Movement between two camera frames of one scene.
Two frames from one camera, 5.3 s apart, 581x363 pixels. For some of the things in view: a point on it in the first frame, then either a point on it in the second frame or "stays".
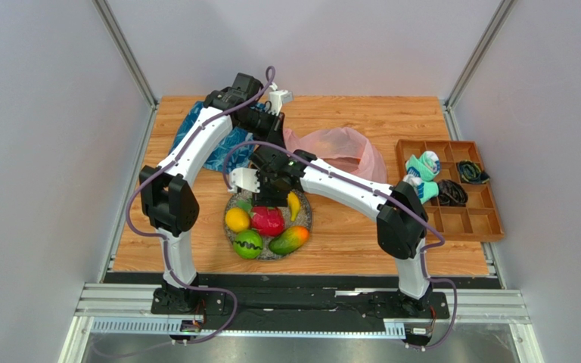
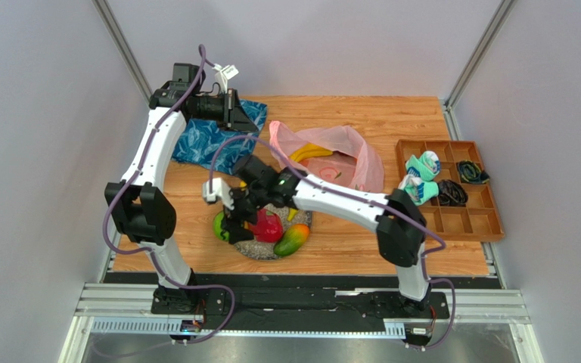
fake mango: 291,239 stays
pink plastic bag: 344,147 stays
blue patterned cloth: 234,154 stays
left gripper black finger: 277,133 to 242,119
